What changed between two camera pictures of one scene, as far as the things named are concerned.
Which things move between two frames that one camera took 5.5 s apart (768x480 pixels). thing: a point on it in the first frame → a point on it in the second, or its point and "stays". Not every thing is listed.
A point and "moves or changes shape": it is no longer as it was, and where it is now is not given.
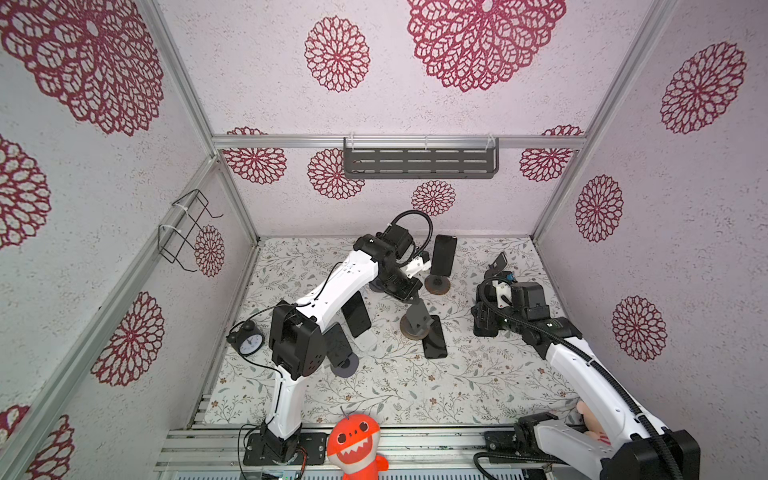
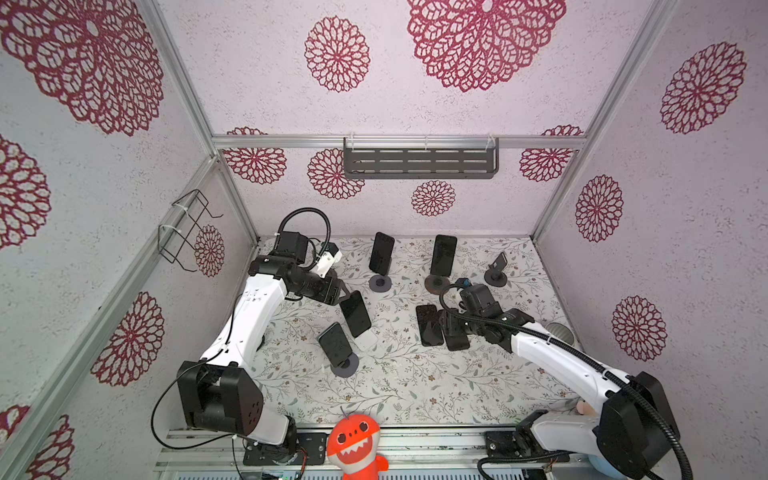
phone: [357, 315] stays
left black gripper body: [403, 288] → [316, 288]
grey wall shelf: [421, 157] stays
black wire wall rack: [176, 239] stays
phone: [419, 316] → [453, 328]
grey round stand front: [347, 367] stays
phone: [336, 344] stays
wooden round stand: [437, 284] stays
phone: [434, 343] moves or changes shape
